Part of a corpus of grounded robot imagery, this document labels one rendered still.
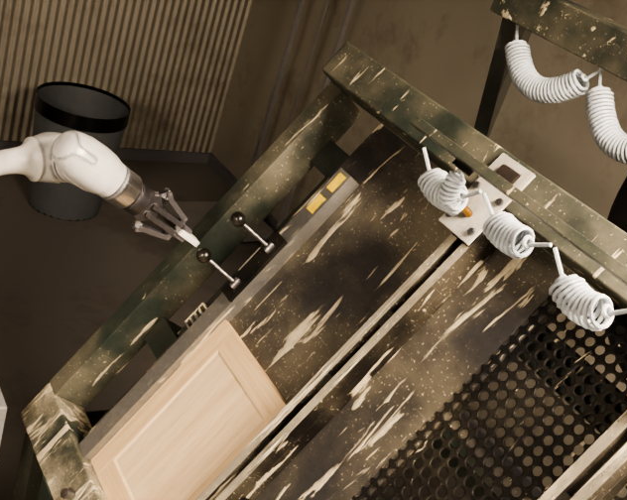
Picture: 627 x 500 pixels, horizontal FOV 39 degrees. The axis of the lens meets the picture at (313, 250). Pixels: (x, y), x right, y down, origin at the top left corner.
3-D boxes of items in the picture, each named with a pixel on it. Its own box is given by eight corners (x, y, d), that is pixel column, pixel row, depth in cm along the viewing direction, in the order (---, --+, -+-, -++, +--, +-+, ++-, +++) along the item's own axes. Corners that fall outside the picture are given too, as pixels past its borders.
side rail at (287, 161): (78, 395, 247) (49, 381, 240) (352, 104, 241) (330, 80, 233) (84, 409, 243) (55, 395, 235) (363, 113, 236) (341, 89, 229)
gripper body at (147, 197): (137, 173, 207) (163, 192, 213) (112, 198, 208) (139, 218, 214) (148, 187, 202) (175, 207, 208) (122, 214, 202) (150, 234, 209)
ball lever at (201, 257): (233, 290, 219) (192, 254, 215) (243, 279, 218) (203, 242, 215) (234, 294, 215) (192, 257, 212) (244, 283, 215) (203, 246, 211)
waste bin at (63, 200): (104, 191, 560) (126, 92, 532) (110, 231, 517) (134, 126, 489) (18, 178, 541) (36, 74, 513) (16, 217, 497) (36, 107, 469)
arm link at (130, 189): (92, 186, 204) (111, 198, 208) (104, 204, 198) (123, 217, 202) (119, 157, 204) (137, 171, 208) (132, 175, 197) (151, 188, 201)
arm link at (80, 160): (137, 163, 198) (105, 155, 207) (86, 124, 187) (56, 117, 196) (112, 204, 196) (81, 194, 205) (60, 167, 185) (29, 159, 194)
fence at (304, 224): (89, 448, 225) (77, 443, 222) (349, 176, 219) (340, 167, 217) (95, 462, 222) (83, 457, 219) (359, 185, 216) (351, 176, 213)
